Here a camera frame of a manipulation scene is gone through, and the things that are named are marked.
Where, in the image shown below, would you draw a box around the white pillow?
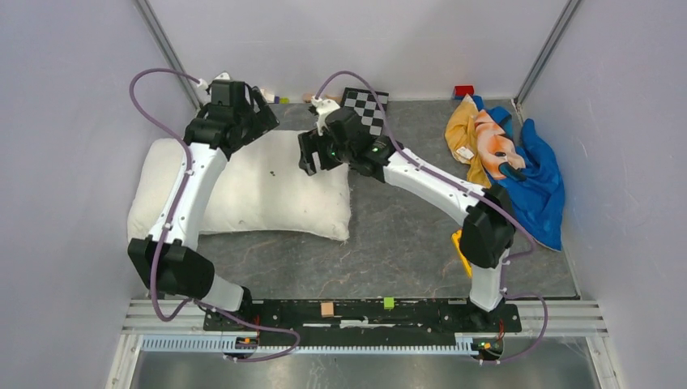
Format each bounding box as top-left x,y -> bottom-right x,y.
127,130 -> 352,242

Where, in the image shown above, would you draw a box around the blue yellow pillowcase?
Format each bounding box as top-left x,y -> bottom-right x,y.
444,96 -> 565,251

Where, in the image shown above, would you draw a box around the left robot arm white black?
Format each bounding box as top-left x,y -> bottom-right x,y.
128,79 -> 279,331

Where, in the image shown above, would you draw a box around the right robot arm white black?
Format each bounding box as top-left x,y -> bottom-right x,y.
298,100 -> 515,331

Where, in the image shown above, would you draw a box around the flat tan wooden piece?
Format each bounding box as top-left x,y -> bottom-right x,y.
325,95 -> 342,105

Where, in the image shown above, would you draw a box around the black white checkerboard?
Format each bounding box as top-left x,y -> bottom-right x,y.
341,87 -> 384,135

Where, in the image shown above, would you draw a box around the red blue block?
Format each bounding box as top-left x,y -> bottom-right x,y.
452,85 -> 475,100

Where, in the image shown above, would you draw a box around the tan wooden cube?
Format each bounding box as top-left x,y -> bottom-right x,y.
320,301 -> 335,318

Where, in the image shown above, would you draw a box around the yellow plastic triangle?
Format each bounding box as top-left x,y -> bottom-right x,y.
451,229 -> 472,279

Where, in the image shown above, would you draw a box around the green cube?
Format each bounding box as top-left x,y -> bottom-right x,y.
382,297 -> 395,310

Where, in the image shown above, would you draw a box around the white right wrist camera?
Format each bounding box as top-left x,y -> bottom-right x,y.
310,97 -> 340,135

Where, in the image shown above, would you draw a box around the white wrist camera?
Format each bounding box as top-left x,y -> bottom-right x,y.
310,97 -> 340,135
195,71 -> 232,93

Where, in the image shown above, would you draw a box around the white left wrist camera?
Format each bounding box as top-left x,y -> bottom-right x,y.
195,71 -> 232,93

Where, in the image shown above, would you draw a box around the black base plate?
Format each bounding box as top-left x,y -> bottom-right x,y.
203,298 -> 523,347

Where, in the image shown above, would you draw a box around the white slotted cable duct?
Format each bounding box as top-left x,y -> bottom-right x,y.
141,335 -> 478,357

